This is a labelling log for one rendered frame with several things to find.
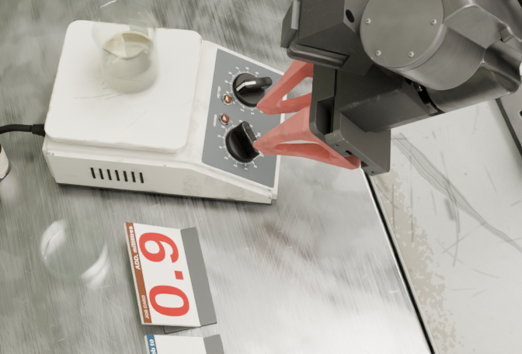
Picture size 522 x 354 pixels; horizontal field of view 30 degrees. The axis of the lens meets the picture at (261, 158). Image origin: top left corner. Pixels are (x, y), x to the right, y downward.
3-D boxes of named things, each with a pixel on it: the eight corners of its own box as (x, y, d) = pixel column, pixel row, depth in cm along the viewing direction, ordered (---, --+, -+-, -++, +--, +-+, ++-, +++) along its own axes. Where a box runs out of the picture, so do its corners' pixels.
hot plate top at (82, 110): (204, 36, 86) (204, 30, 85) (186, 155, 80) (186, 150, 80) (70, 23, 86) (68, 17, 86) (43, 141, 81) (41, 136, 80)
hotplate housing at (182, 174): (287, 87, 93) (291, 39, 86) (275, 210, 87) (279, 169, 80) (57, 65, 94) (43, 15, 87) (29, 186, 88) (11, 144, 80)
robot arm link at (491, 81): (398, 102, 64) (495, 73, 60) (388, 22, 65) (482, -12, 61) (447, 123, 69) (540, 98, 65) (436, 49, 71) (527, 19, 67)
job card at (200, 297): (196, 227, 86) (194, 208, 82) (217, 323, 82) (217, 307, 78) (127, 241, 85) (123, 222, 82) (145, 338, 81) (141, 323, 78)
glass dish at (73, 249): (107, 223, 86) (104, 213, 84) (107, 282, 83) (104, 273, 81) (44, 227, 86) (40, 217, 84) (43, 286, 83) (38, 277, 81)
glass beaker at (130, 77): (97, 55, 84) (85, -2, 77) (159, 46, 85) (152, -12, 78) (105, 114, 82) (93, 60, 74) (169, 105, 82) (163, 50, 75)
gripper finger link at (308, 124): (227, 155, 72) (332, 123, 66) (236, 74, 75) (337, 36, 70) (282, 191, 76) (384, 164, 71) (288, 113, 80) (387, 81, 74)
